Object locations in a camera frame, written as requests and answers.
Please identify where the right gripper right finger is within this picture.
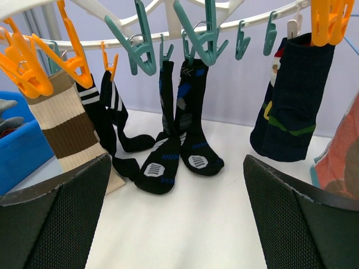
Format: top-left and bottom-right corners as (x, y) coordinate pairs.
(243, 155), (358, 268)

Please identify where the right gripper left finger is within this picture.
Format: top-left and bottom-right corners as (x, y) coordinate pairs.
(1, 154), (111, 268)

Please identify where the beige brown striped sock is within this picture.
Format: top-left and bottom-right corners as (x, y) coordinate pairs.
(25, 69), (126, 196)

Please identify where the white oval clip hanger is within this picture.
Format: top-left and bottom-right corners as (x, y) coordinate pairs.
(1, 1), (354, 99)

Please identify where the pile of socks in bin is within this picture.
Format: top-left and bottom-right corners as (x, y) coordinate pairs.
(0, 99), (24, 138)

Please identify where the orange bear towel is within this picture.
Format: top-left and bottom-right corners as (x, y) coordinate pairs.
(310, 96), (358, 200)

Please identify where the blue plastic bin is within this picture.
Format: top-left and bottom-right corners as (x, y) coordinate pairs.
(1, 91), (54, 194)

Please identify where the navy christmas sock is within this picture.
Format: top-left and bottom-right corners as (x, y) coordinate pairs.
(262, 33), (335, 162)
(250, 38), (287, 156)

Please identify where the black blue sport sock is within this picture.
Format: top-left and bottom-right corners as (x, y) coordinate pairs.
(134, 61), (181, 194)
(174, 59), (224, 176)

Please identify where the white drying rack stand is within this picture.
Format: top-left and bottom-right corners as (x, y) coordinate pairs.
(22, 2), (62, 41)

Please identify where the blue wire hanger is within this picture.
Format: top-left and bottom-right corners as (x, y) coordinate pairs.
(344, 36), (359, 55)

